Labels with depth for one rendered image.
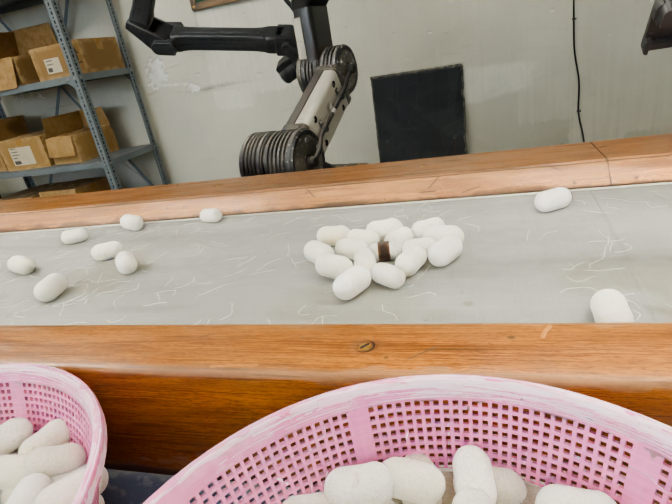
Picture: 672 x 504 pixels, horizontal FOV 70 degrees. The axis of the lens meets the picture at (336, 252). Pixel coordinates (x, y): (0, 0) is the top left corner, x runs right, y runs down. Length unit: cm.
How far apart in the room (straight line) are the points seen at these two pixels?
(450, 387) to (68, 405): 23
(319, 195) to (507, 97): 196
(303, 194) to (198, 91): 235
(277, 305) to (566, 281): 23
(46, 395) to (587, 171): 55
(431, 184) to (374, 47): 198
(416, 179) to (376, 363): 37
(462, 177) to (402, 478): 42
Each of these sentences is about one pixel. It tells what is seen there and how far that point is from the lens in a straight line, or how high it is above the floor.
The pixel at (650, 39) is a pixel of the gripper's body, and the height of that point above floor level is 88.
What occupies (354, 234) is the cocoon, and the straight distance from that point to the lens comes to 47.
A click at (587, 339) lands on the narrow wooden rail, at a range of 29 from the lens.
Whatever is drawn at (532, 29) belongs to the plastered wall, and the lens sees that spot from 250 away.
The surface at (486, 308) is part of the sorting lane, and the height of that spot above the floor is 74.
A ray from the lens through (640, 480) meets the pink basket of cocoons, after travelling 25.
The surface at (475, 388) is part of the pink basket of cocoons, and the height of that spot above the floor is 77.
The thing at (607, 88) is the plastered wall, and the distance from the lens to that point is 256.
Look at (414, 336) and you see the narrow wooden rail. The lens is 29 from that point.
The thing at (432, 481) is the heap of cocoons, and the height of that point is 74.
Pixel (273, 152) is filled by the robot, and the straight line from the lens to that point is 91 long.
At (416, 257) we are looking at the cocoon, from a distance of 41.
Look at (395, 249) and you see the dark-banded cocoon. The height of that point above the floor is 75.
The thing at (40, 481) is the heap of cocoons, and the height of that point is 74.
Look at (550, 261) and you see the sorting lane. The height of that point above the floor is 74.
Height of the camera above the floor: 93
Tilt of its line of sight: 23 degrees down
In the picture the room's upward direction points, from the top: 10 degrees counter-clockwise
